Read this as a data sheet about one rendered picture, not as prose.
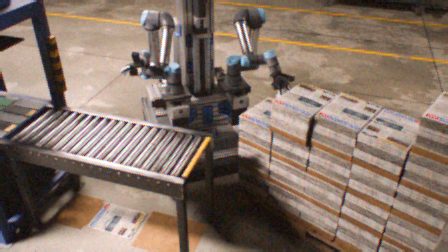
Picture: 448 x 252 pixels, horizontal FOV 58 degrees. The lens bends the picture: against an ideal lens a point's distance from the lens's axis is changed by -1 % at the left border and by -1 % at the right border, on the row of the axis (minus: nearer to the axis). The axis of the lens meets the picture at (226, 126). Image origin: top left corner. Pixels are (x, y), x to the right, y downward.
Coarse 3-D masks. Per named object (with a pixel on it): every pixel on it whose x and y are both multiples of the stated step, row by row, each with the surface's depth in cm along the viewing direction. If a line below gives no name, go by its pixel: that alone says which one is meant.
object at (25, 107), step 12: (0, 96) 322; (12, 96) 323; (24, 96) 323; (0, 108) 306; (12, 108) 306; (24, 108) 306; (36, 108) 306; (0, 120) 292; (12, 120) 292; (24, 120) 292; (0, 132) 279; (12, 132) 282
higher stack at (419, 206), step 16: (432, 112) 210; (432, 128) 206; (416, 144) 215; (432, 144) 210; (416, 160) 219; (432, 160) 214; (416, 176) 223; (432, 176) 217; (400, 192) 234; (416, 192) 227; (400, 208) 238; (416, 208) 232; (432, 208) 225; (400, 224) 243; (432, 224) 229; (400, 240) 248; (416, 240) 240; (432, 240) 233
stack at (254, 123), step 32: (256, 128) 289; (256, 160) 302; (320, 160) 264; (256, 192) 319; (288, 192) 295; (320, 192) 274; (384, 192) 242; (320, 224) 288; (352, 224) 268; (384, 224) 251
